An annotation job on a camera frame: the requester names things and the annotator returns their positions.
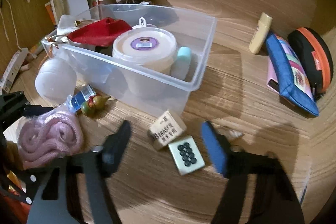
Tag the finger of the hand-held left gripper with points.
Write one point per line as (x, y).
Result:
(26, 187)
(15, 106)

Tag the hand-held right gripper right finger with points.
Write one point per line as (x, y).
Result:
(214, 148)

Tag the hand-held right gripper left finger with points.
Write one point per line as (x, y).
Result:
(118, 145)

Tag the small seashell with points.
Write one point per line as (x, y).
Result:
(236, 134)

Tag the mahjong tile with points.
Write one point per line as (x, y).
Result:
(186, 155)

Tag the gourd figurine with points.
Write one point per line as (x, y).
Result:
(92, 106)

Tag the white round plastic container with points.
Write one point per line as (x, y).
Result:
(55, 79)

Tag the beige eraser block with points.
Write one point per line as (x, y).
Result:
(165, 129)

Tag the blue packet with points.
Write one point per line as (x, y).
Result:
(82, 96)

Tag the clear plastic storage box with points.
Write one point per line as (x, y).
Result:
(147, 82)

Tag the teal squeeze bottle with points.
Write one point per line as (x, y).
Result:
(182, 61)

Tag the cream tub with lid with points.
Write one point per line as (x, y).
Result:
(144, 56)

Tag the white cloth bag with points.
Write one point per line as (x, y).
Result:
(65, 24)

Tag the red cloth pouch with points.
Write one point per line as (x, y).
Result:
(99, 32)

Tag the orange cloth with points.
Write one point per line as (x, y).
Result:
(10, 211)

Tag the white printed box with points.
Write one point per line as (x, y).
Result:
(14, 66)

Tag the pink card case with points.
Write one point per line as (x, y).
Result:
(271, 82)

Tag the orange carton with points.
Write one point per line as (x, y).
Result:
(50, 14)

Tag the blue patchwork pouch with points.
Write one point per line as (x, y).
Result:
(286, 77)

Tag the cream lotion bottle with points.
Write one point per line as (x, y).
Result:
(260, 35)

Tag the black case with orange zipper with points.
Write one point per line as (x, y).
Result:
(307, 56)

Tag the clear plastic bowl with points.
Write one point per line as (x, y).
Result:
(126, 10)

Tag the metal keyring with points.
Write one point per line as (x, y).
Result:
(136, 1)

